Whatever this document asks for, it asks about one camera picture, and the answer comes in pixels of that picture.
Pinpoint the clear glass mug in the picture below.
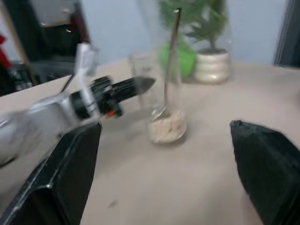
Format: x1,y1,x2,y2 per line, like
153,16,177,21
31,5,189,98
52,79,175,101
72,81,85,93
127,50,188,144

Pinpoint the bright green plant pot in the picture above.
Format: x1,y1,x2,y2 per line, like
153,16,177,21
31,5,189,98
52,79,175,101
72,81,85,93
158,43,197,80

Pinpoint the white powder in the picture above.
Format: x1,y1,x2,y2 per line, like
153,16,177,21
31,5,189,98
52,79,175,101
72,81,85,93
148,110,188,144

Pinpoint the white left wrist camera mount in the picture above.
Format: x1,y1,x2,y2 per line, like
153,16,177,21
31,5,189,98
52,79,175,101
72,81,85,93
74,43,100,118

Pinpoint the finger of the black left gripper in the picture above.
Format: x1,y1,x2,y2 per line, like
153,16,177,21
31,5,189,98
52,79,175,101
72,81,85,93
113,77,157,91
110,90,146,100

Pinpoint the red object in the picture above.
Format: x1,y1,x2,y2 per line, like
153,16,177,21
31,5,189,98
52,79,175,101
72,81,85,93
0,34,11,69

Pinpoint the metal spoon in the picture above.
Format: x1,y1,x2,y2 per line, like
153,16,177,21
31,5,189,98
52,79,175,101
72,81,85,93
154,8,183,119

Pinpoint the dark shelf unit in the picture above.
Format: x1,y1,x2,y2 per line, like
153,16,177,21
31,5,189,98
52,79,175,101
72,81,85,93
4,0,92,83

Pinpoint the white ribbed plant pot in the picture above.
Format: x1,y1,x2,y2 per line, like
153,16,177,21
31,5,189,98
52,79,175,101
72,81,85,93
193,50,231,84

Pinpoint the wooden pole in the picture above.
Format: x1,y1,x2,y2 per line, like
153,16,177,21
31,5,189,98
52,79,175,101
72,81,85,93
0,0,39,86

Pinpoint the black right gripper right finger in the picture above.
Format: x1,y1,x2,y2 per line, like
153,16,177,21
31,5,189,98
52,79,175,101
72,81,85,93
229,120,300,225

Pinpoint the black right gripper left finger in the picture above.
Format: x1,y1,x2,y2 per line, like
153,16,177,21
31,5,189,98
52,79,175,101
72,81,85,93
0,121,103,225

